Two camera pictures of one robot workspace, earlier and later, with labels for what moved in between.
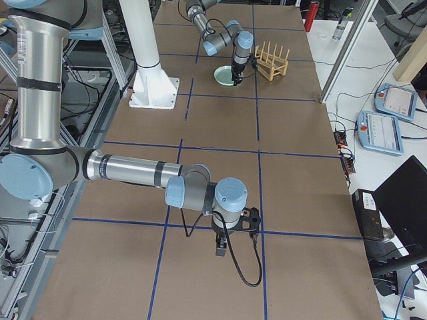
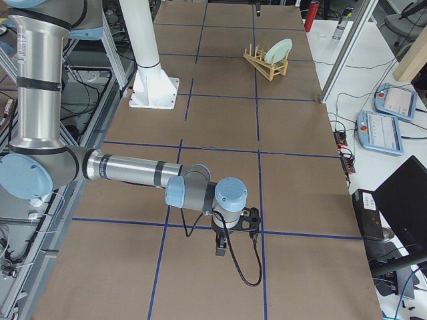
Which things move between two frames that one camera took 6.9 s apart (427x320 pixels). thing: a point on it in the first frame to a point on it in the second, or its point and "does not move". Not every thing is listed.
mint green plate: x=223 y=75 to x=278 y=51
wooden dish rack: x=269 y=64 does not move
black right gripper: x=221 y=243 does not move
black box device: x=367 y=215 does not move
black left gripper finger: x=236 y=71 to x=257 y=7
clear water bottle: x=338 y=32 does not move
